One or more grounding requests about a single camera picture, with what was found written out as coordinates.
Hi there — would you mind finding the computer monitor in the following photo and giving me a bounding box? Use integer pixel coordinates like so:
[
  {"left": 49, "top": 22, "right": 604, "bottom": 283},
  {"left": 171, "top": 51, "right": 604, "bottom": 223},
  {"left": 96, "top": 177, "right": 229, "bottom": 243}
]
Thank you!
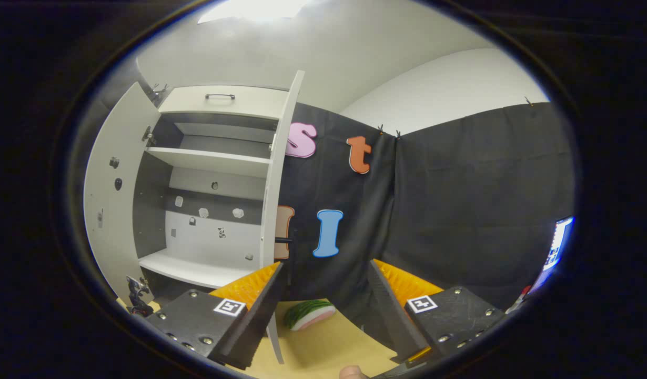
[{"left": 534, "top": 216, "right": 574, "bottom": 287}]

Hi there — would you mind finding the white cabinet drawer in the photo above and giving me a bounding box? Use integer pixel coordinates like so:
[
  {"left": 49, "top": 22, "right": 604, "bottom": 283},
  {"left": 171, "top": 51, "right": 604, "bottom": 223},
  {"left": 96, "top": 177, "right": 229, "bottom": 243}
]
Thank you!
[{"left": 158, "top": 85, "right": 290, "bottom": 121}]

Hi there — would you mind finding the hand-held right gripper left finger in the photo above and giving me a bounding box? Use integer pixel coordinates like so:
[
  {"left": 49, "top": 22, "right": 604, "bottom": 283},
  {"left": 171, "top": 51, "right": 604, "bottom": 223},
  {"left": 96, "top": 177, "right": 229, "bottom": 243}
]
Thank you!
[{"left": 146, "top": 262, "right": 285, "bottom": 371}]

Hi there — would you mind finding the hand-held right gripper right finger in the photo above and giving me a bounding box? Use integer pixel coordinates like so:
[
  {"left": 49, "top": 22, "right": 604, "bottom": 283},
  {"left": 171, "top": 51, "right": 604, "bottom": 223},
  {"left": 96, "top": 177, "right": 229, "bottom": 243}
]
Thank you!
[{"left": 367, "top": 259, "right": 507, "bottom": 366}]

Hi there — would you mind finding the white and grey cabinet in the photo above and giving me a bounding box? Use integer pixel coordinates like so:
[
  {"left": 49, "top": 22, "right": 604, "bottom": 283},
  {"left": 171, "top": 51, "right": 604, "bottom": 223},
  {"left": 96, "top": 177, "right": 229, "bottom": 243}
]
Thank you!
[{"left": 132, "top": 85, "right": 292, "bottom": 316}]

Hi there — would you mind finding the watermelon slice toy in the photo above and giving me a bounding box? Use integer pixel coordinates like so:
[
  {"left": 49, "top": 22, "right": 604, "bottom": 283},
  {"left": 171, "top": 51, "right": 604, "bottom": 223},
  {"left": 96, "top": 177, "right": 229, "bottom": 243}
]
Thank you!
[{"left": 283, "top": 300, "right": 336, "bottom": 332}]

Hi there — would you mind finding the black backdrop cloth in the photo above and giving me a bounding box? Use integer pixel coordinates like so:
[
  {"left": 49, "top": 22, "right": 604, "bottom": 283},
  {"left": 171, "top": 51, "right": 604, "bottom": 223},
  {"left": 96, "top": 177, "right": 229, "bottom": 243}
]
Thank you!
[{"left": 274, "top": 103, "right": 575, "bottom": 337}]

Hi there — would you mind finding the white cabinet door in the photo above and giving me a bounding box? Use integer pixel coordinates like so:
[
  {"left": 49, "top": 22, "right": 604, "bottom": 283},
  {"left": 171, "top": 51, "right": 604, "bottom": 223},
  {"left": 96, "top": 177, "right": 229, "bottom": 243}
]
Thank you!
[
  {"left": 258, "top": 70, "right": 306, "bottom": 365},
  {"left": 83, "top": 82, "right": 161, "bottom": 306}
]

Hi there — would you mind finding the white cabinet shelf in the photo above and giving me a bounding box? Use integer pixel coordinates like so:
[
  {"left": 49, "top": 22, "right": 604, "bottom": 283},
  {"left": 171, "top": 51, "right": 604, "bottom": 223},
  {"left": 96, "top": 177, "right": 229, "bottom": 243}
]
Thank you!
[{"left": 146, "top": 146, "right": 271, "bottom": 178}]

